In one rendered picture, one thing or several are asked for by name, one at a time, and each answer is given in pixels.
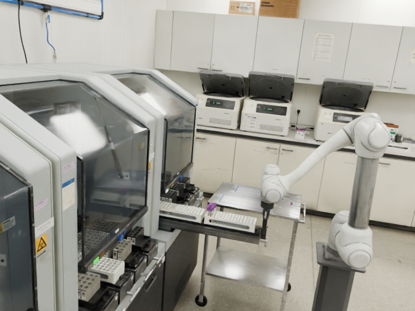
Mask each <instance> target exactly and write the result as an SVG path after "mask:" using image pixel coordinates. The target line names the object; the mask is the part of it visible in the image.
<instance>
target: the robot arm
mask: <svg viewBox="0 0 415 311"><path fill-rule="evenodd" d="M390 139H391V135H390V131H389V129H388V127H387V126H386V125H385V124H384V123H382V119H381V118H380V116H379V115H378V114H376V113H369V114H364V115H362V116H360V117H358V118H356V119H355V120H353V121H351V122H350V123H348V124H347V125H346V126H344V127H343V128H342V129H340V130H339V131H338V132H337V133H335V134H334V135H333V136H332V137H331V138H330V139H328V140H327V141H326V142H325V143H323V144H322V145H321V146H319V147H318V148H317V149H316V150H315V151H314V152H313V153H312V154H311V155H310V156H309V157H308V158H307V159H306V160H305V161H304V162H303V163H302V164H301V165H300V166H299V167H298V168H297V169H295V170H294V171H293V172H291V173H289V174H288V175H285V176H280V169H279V167H278V166H276V165H273V164H269V165H266V166H265V167H264V169H263V171H262V176H261V198H260V200H261V207H262V208H263V211H262V213H263V215H262V217H263V221H262V227H261V237H260V239H266V232H267V228H268V226H267V220H268V218H269V214H270V209H273V208H274V203H278V202H279V201H281V200H282V199H283V197H284V196H285V195H286V194H287V193H289V190H290V188H291V186H292V185H294V184H295V183H296V182H297V181H299V180H300V179H302V177H304V176H305V174H307V173H308V172H309V171H310V170H311V169H312V168H313V167H314V166H315V165H317V164H318V163H319V162H320V161H321V160H322V159H323V158H324V157H325V156H327V155H328V154H330V153H331V152H333V151H336V150H338V149H341V148H343V147H346V146H349V145H352V144H354V143H355V152H356V154H357V155H358V158H357V163H356V170H355V174H354V182H353V190H352V195H351V202H350V210H349V211H347V210H342V211H339V212H338V213H337V214H336V215H335V216H334V218H333V219H332V222H331V225H330V230H329V238H328V244H323V247H324V251H325V257H324V259H325V260H328V261H334V262H341V263H346V264H347V265H349V266H351V267H355V268H364V267H366V266H368V265H369V264H370V262H371V260H372V256H373V251H372V230H371V229H370V228H369V226H368V224H369V217H370V213H371V206H372V199H373V195H374V188H375V181H376V177H377V170H378V166H379V159H380V158H381V157H382V156H383V154H384V152H385V150H386V148H387V146H388V145H389V143H390Z"/></svg>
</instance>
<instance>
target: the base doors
mask: <svg viewBox="0 0 415 311"><path fill-rule="evenodd" d="M196 137H198V138H206V139H196V141H195V157H194V166H193V182H192V184H193V185H195V187H198V188H200V191H202V192H206V193H213V194H214V193H215V192H216V191H217V189H218V188H219V186H220V185H221V184H222V183H223V181H224V182H228V183H235V184H239V185H245V186H252V187H257V188H261V176H262V171H263V169H264V167H265V166H266V165H269V164H273V165H276V166H277V163H278V167H279V169H280V176H285V175H288V174H289V173H291V172H293V171H294V170H295V169H297V168H298V167H299V166H300V165H301V164H302V163H303V162H304V161H305V160H306V159H307V158H308V157H309V156H310V155H311V154H312V153H313V152H314V151H315V150H316V149H313V148H308V147H299V146H290V145H284V144H274V143H266V142H261V141H253V140H248V139H240V138H230V137H225V136H216V135H207V134H202V133H196ZM236 139H237V141H236ZM209 143H215V144H217V145H213V144H209ZM235 145H236V147H235ZM266 147H270V148H277V150H276V149H268V148H266ZM282 149H285V150H293V152H292V151H283V150H282ZM253 150H259V151H262V152H256V151H253ZM279 150H280V153H279ZM275 153H277V154H275ZM281 153H283V154H282V155H281ZM234 157H235V158H234ZM357 158H358V155H357V154H350V153H345V152H336V151H333V152H331V153H330V154H328V155H327V156H325V157H324V158H323V159H322V160H321V161H320V162H319V163H318V164H317V165H315V166H314V167H313V168H312V169H311V170H310V171H309V172H308V173H307V174H305V176H304V177H302V179H300V180H299V181H297V182H296V183H295V184H294V185H292V186H291V188H290V190H289V193H292V194H299V195H302V198H301V203H304V204H306V209H309V210H316V211H321V212H328V213H332V214H337V213H338V212H339V211H342V210H347V211H349V210H350V202H351V195H352V190H353V182H354V174H355V170H356V165H351V164H344V162H350V163H354V164H356V163H357ZM278 159H279V161H278ZM324 162H325V163H324ZM379 162H381V163H385V164H387V163H388V164H390V165H385V164H379V166H378V170H377V177H376V181H375V188H374V195H373V199H372V206H371V213H370V217H369V219H370V220H375V221H379V222H387V223H394V224H398V225H405V226H413V227H415V162H408V161H403V160H395V159H386V158H380V159H379ZM233 163H234V164H233ZM323 169H324V170H323ZM322 172H323V174H322ZM232 174H233V176H232ZM321 179H322V180H321ZM319 190H320V191H319ZM318 197H319V198H318ZM316 208H317V209H316Z"/></svg>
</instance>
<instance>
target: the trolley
mask: <svg viewBox="0 0 415 311"><path fill-rule="evenodd" d="M260 198H261V188H257V187H252V186H245V185H239V184H235V183H228V182H224V181H223V183H222V184H221V185H220V186H219V188H218V189H217V191H216V192H215V193H214V194H213V196H212V197H211V198H210V200H209V201H208V202H207V206H208V205H209V204H210V202H212V203H213V204H214V203H215V202H216V203H217V205H216V206H218V207H220V212H224V208H227V209H233V210H239V211H244V212H249V213H254V214H259V215H263V213H262V211H263V208H262V207H261V200H260ZM301 198H302V195H299V194H292V193H287V194H286V195H285V196H284V197H283V199H282V200H281V201H279V202H278V203H274V208H273V209H270V214H269V216H270V217H275V218H282V219H286V220H292V221H294V224H293V231H292V236H291V243H290V251H289V255H288V260H283V259H278V258H274V257H269V256H265V255H260V254H255V253H251V252H246V251H240V250H237V249H232V248H228V247H223V246H220V239H221V238H220V237H217V246H216V252H215V254H214V256H213V258H212V259H211V261H210V263H209V265H208V267H207V268H206V264H207V256H208V244H209V235H206V234H205V239H204V252H203V266H202V273H201V286H200V294H198V295H197V296H196V298H195V302H196V304H197V305H198V306H200V307H204V306H205V305H206V304H207V302H208V299H207V297H206V296H205V295H204V284H205V276H206V275H209V276H214V277H217V278H222V279H225V280H230V281H235V282H238V283H243V284H248V285H251V286H256V287H259V288H264V289H269V290H272V291H277V292H282V293H283V295H282V303H281V307H280V311H284V308H285V300H286V296H287V292H289V291H290V290H291V284H290V283H289V282H288V281H289V277H290V270H291V262H292V258H293V251H294V246H295V239H296V232H297V227H298V223H304V222H305V214H306V204H304V203H301ZM291 201H292V202H293V205H290V202H291ZM301 205H303V206H304V213H303V220H299V218H300V208H301Z"/></svg>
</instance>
